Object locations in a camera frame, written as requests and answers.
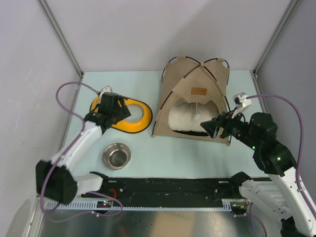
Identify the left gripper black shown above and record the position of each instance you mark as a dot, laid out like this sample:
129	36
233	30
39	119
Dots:
124	112

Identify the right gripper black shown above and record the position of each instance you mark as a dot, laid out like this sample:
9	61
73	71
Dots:
222	121

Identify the yellow pet bowl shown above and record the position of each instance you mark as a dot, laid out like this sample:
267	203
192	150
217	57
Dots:
141	117

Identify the cream plush cushion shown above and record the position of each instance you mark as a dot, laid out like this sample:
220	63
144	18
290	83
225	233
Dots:
181	115

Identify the stainless steel pet bowl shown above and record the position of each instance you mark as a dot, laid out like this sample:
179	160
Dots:
116	156

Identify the beige fabric pet tent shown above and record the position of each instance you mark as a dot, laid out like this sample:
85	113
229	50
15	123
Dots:
195	98

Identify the black tent pole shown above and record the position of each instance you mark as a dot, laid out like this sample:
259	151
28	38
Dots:
195	81
182	79

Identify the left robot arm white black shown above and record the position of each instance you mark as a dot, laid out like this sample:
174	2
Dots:
55	178

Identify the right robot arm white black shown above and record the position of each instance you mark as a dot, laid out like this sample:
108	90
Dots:
274	159

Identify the white pompom toy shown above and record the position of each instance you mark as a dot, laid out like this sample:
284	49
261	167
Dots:
196	116

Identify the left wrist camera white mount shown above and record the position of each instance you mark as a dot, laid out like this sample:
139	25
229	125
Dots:
106	89

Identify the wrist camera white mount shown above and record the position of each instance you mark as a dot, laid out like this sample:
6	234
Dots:
242	103
106	89

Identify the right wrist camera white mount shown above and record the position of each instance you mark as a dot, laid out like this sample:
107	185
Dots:
242	103

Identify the white slotted cable duct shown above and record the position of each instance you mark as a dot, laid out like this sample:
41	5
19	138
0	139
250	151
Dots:
110	205

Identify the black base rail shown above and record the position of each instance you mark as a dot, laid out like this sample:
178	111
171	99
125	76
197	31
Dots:
171	192

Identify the left aluminium frame post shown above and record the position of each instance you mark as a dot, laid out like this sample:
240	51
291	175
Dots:
48	13

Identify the aluminium frame post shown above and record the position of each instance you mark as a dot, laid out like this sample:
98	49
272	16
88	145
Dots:
48	13
285	18

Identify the right aluminium frame post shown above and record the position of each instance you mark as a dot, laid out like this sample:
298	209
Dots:
285	18

